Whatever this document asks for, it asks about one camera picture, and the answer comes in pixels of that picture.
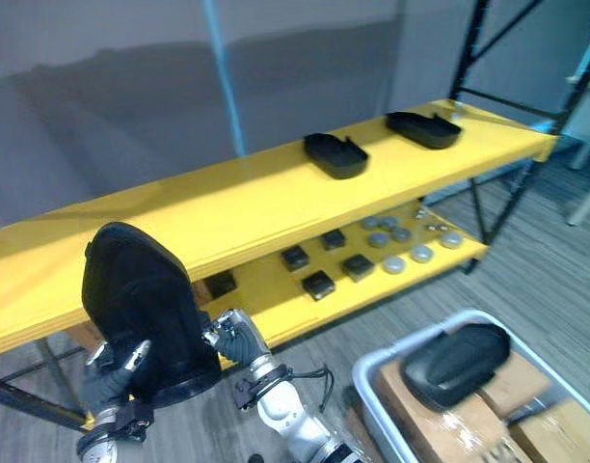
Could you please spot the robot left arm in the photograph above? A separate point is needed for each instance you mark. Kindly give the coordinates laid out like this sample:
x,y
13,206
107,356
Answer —
x,y
107,436

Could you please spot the small black square box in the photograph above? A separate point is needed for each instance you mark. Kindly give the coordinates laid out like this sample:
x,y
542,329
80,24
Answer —
x,y
295,258
319,285
356,267
222,283
333,239

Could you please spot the small metal part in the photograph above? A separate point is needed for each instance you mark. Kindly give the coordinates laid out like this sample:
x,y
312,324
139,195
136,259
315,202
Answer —
x,y
437,227
421,213

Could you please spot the brown cardboard box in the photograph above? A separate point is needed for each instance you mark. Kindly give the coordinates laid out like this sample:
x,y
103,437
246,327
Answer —
x,y
560,434
444,429
517,381

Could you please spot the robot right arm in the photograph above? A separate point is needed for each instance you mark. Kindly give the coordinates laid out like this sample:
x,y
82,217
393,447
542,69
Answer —
x,y
295,419

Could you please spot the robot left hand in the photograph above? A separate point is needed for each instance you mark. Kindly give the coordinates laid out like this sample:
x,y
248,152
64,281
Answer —
x,y
113,381

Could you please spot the grey round disc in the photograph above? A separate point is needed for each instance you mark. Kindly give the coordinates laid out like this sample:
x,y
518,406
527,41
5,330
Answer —
x,y
450,240
394,264
379,239
389,222
401,235
421,253
370,223

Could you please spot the yellow shelf board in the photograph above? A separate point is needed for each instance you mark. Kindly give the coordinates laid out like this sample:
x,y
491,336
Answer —
x,y
256,202
372,289

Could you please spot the light blue pole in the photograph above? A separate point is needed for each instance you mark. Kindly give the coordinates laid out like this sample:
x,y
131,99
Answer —
x,y
225,72

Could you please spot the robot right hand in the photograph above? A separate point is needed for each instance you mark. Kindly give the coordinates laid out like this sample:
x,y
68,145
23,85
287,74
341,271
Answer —
x,y
239,337

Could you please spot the black plastic housing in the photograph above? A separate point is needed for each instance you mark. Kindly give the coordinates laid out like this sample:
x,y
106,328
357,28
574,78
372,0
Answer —
x,y
145,299
456,364
336,155
422,129

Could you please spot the small white part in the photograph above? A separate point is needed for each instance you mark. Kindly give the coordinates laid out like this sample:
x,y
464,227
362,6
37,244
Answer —
x,y
456,117

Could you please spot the grey plastic bin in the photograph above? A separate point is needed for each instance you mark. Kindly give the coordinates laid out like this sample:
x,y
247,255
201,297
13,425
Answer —
x,y
372,386

